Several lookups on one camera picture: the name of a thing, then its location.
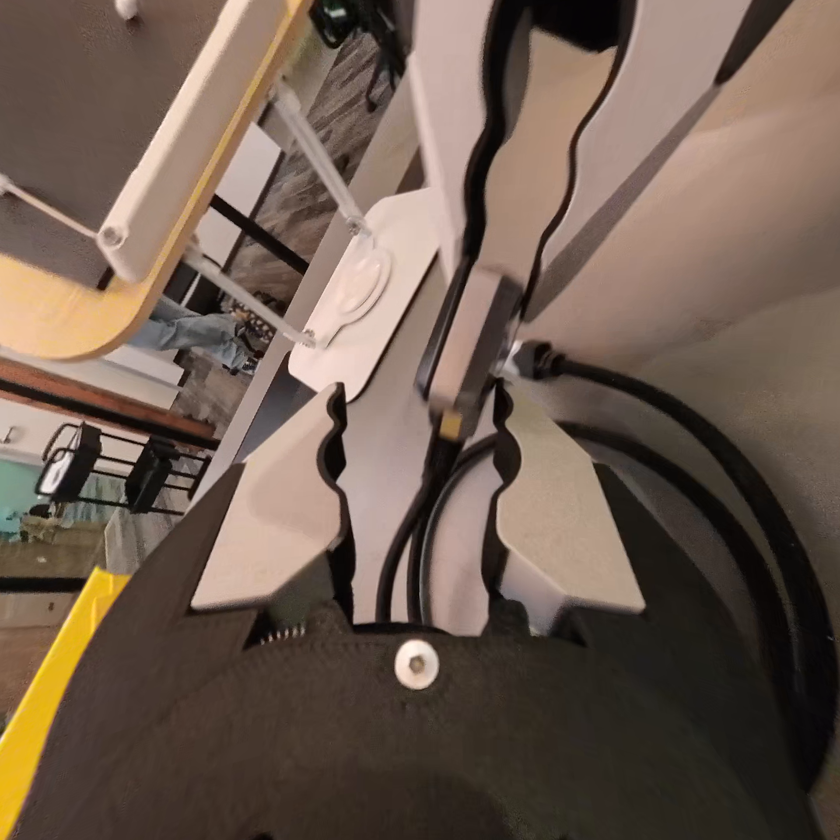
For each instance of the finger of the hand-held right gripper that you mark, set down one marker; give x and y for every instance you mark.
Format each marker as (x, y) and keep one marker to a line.
(446, 118)
(656, 79)

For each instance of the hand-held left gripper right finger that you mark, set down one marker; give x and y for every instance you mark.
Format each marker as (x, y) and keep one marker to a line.
(564, 525)

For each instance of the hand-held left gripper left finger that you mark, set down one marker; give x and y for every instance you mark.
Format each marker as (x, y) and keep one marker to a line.
(275, 499)

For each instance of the yellow plastic bin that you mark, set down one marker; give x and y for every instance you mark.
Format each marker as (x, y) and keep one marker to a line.
(59, 656)

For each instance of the black utility cart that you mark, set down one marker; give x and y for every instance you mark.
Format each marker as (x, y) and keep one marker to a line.
(151, 472)

